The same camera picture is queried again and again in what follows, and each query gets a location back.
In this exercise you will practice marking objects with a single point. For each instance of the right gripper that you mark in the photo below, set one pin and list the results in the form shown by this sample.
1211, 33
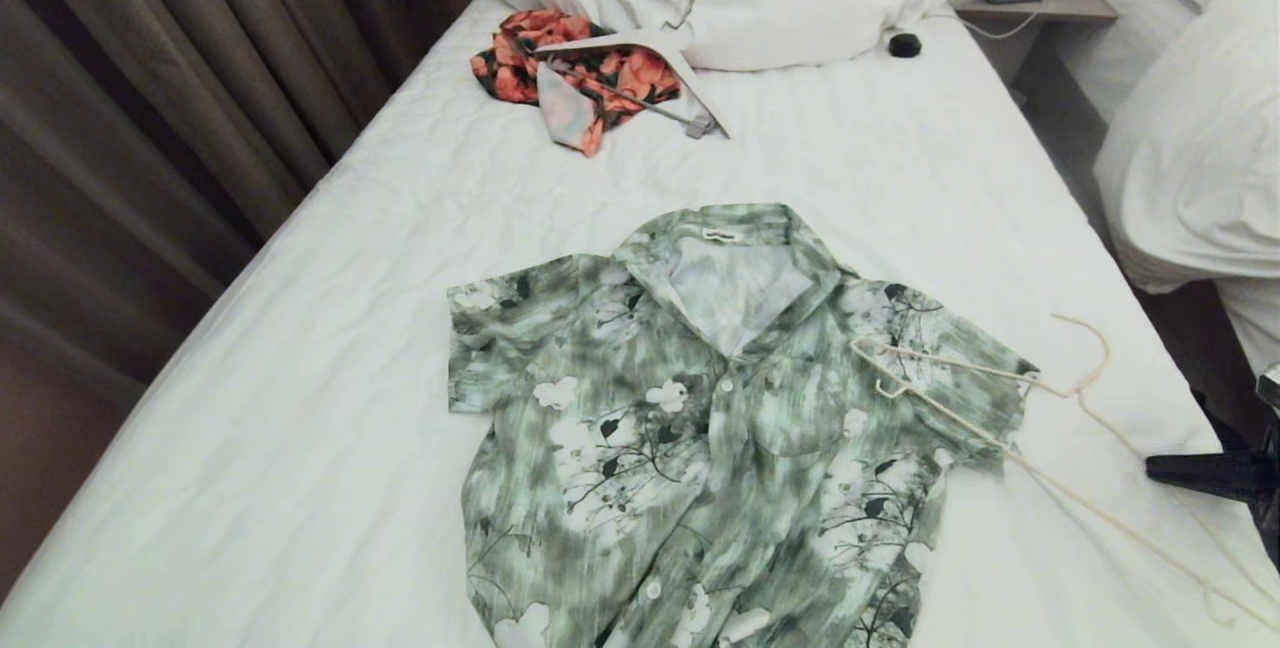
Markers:
1273, 498

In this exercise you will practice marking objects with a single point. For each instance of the green floral shirt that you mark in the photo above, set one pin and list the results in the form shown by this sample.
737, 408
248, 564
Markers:
650, 448

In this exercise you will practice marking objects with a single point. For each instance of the white wooden hanger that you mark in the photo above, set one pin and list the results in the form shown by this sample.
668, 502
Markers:
701, 100

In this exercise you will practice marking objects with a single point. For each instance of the white bed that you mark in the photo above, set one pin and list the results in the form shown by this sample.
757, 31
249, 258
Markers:
400, 328

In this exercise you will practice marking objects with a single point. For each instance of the white duvet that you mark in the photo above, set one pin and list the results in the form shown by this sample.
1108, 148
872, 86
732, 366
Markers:
1200, 128

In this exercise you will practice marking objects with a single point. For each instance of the wooden nightstand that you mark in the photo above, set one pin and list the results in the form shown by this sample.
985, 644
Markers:
1075, 4

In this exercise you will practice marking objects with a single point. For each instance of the small black round object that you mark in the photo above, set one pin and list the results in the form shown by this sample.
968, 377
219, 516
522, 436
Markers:
905, 45

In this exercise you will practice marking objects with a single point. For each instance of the orange floral garment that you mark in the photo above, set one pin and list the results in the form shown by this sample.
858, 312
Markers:
530, 53

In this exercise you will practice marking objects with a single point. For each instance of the brown curtain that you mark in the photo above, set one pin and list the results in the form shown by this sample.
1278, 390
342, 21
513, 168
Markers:
150, 78

